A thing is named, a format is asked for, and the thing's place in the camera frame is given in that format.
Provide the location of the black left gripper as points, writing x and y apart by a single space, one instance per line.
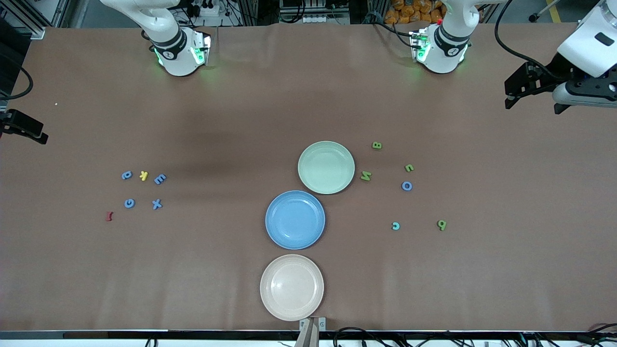
560 66

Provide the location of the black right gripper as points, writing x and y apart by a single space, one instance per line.
19 124

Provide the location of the blue letter P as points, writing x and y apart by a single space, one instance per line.
126 176

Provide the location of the blue letter G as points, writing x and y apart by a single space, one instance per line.
126 203

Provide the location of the blue letter E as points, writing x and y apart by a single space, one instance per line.
160 179

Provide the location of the blue letter X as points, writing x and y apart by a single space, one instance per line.
157 204

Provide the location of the green letter M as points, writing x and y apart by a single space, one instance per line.
366 176

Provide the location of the light green plate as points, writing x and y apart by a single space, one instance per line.
326 167

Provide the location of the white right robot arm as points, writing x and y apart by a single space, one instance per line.
159 21

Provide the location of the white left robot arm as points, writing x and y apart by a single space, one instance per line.
446 46

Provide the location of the yellow letter Y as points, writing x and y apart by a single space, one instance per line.
143 176

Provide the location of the orange bag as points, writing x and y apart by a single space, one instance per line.
409 12

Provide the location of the blue letter O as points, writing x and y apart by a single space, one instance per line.
403 186

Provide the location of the long white power strip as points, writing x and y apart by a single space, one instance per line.
325 19

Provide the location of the blue plate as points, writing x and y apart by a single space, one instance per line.
295 220

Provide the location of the beige plate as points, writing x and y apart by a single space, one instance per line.
291 287

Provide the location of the aluminium frame post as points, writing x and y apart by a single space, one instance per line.
38 33

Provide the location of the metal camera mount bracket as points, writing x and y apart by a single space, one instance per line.
308 332

